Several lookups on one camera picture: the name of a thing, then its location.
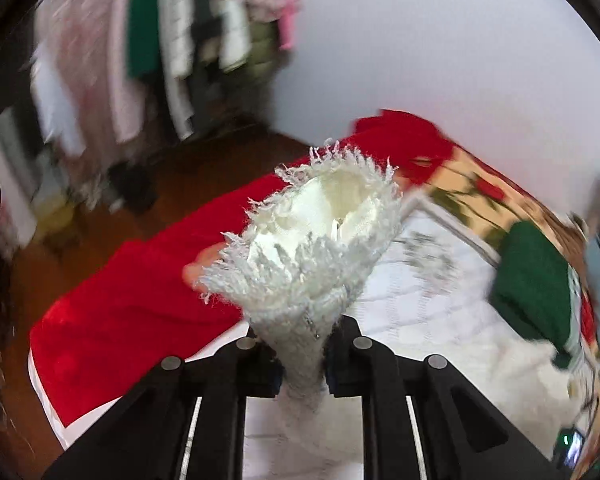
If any olive puffer vest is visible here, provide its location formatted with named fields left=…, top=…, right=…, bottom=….
left=247, top=21, right=279, bottom=84

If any folded green striped garment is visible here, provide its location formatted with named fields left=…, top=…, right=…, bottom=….
left=489, top=221, right=580, bottom=370

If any white floral patterned cloth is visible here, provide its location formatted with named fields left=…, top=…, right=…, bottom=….
left=46, top=195, right=571, bottom=479

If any hanging green garment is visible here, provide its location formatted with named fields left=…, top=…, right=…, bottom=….
left=126, top=0, right=160, bottom=79

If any pink plastic hanger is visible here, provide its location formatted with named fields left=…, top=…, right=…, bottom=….
left=278, top=0, right=299, bottom=51

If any red floral blanket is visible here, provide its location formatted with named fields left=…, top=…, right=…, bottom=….
left=28, top=108, right=600, bottom=428

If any smartphone with lit screen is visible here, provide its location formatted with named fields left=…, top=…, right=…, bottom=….
left=552, top=426, right=585, bottom=472

